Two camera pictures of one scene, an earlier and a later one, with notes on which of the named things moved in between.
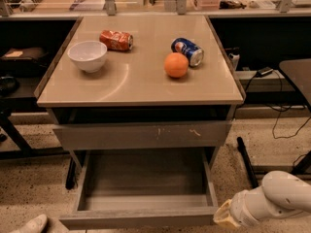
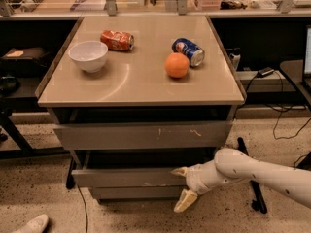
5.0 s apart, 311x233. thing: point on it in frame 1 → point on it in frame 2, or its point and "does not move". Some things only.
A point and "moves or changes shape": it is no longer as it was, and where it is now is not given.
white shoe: [34, 225] does not move
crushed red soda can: [117, 40] does not move
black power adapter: [264, 71] does not move
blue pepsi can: [193, 52] does not move
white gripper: [239, 209] → [194, 179]
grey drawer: [143, 188] moves or changes shape
